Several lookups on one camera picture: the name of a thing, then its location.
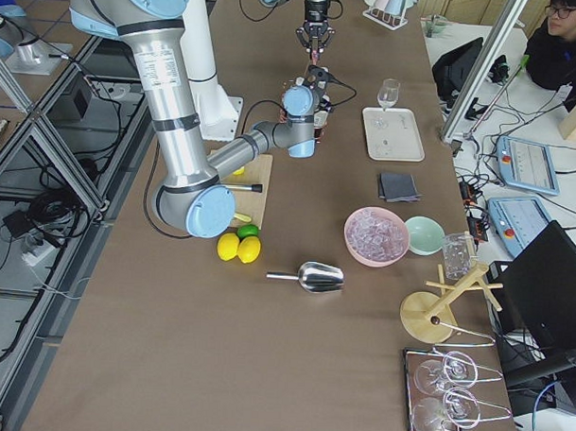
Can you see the steel muddler black tip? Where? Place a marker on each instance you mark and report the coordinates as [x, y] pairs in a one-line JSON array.
[[252, 188]]

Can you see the green lime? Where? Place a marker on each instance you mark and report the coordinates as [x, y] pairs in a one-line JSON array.
[[248, 230]]

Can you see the grey folded cloth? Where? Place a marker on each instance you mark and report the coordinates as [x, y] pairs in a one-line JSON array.
[[394, 187]]

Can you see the clear wine glass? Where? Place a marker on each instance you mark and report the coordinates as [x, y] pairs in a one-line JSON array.
[[387, 97]]

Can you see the lemon half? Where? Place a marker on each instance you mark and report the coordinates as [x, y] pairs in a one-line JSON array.
[[239, 171]]

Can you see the upside down wine glass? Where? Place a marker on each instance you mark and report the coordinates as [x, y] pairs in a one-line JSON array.
[[453, 370], [456, 410]]

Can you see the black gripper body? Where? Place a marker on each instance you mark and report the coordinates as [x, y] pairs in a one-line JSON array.
[[314, 16], [323, 118]]

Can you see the metal ice scoop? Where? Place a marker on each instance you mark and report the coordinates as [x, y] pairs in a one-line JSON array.
[[314, 277]]

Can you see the cream rabbit tray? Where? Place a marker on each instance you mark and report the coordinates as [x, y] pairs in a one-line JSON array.
[[392, 135]]

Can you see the person in black jacket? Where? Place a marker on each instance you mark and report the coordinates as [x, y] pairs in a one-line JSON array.
[[551, 51]]

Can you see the wooden cup stand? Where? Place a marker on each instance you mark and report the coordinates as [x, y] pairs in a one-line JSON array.
[[428, 317]]

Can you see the blue plastic cup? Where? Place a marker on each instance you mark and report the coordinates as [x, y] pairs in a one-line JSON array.
[[395, 7]]

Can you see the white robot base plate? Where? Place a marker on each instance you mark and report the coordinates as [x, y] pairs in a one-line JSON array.
[[219, 115]]

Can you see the pink plastic cup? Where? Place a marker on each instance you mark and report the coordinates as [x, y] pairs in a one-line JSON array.
[[380, 4]]

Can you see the yellow lemon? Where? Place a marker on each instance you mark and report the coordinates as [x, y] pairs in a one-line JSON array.
[[249, 249], [227, 246]]

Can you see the yellow plastic knife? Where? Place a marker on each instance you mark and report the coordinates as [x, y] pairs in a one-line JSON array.
[[242, 217]]

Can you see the aluminium frame post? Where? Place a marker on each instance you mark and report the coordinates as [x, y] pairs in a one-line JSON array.
[[494, 41]]

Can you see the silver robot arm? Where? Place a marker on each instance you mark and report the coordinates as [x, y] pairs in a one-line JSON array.
[[315, 33], [194, 119]]

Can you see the clear tumbler glass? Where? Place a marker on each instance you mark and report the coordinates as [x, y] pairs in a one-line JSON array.
[[459, 254]]

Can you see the copper wire bottle basket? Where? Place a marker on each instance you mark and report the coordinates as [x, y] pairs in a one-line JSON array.
[[320, 117]]

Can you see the black glass rack tray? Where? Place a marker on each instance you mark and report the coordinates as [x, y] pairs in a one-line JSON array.
[[412, 360]]

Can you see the bamboo cutting board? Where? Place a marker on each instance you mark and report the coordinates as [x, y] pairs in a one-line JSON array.
[[250, 203]]

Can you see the blue teach pendant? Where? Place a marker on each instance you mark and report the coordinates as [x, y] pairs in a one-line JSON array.
[[526, 165], [517, 220]]

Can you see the green bowl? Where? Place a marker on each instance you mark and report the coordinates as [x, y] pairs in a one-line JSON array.
[[426, 235]]

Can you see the black monitor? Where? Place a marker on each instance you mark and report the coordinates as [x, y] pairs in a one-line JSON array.
[[541, 284]]

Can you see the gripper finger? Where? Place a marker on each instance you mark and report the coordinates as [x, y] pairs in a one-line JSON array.
[[324, 37], [305, 37]]

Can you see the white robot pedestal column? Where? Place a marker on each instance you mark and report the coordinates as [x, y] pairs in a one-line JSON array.
[[197, 50]]

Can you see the pink bowl of ice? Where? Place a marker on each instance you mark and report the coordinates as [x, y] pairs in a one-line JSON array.
[[376, 237]]

